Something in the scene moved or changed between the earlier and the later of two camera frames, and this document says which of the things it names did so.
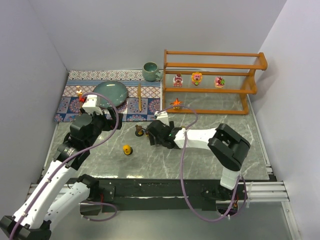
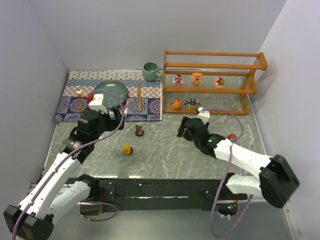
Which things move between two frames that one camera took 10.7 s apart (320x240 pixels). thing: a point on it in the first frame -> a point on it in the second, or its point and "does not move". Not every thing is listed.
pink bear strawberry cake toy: (177, 80) does not move
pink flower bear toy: (196, 78) does not move
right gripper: (151, 135) -> (188, 127)
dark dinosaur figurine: (139, 131) does not move
